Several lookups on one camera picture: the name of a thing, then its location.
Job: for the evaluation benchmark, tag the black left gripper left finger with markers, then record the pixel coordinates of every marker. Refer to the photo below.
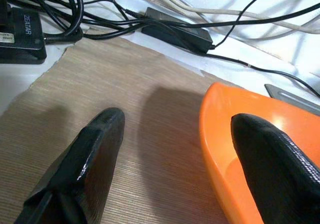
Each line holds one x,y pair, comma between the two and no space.
82,171

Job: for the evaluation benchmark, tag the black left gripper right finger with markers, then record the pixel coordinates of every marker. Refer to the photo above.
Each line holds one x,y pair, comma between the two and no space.
275,171

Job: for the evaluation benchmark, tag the orange plastic bowl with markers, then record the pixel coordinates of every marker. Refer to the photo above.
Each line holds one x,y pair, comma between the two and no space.
217,133

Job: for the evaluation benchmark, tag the stainless steel sink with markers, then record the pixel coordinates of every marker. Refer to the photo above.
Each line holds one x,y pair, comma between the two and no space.
295,100

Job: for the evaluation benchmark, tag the beige woven place mat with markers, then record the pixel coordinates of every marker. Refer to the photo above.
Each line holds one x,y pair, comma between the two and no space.
100,83

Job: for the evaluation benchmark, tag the black ZEATAR power brick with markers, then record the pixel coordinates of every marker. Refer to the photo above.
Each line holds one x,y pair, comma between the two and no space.
25,38

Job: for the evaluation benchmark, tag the flat black power adapter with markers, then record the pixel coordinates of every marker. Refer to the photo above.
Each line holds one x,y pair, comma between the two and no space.
175,31

